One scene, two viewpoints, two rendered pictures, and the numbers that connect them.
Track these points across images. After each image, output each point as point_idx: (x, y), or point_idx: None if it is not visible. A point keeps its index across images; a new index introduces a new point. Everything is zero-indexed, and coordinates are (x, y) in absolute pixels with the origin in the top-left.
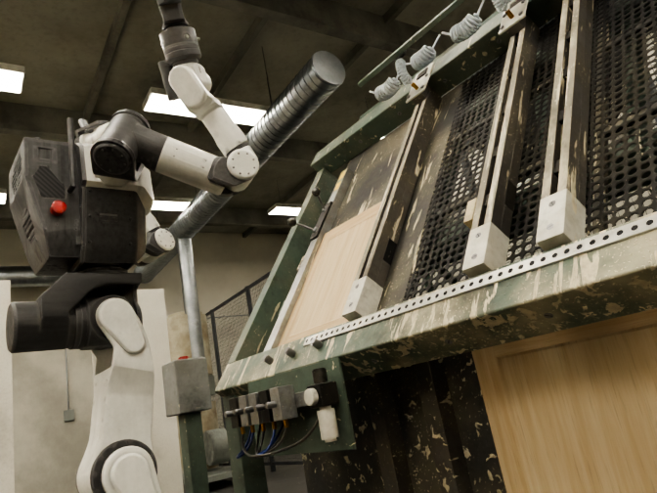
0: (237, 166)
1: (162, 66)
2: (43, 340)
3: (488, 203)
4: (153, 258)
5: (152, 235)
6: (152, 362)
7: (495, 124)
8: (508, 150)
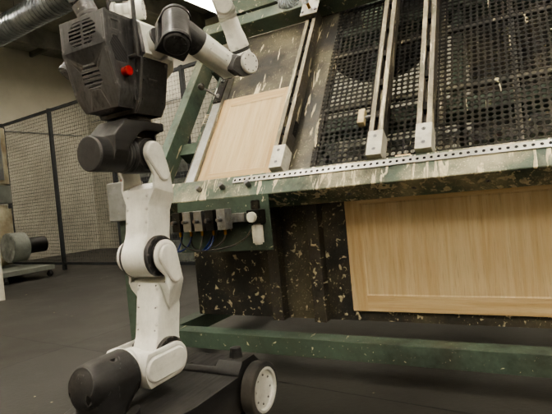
0: (246, 64)
1: None
2: (113, 166)
3: (379, 117)
4: None
5: None
6: (172, 186)
7: (379, 62)
8: (388, 83)
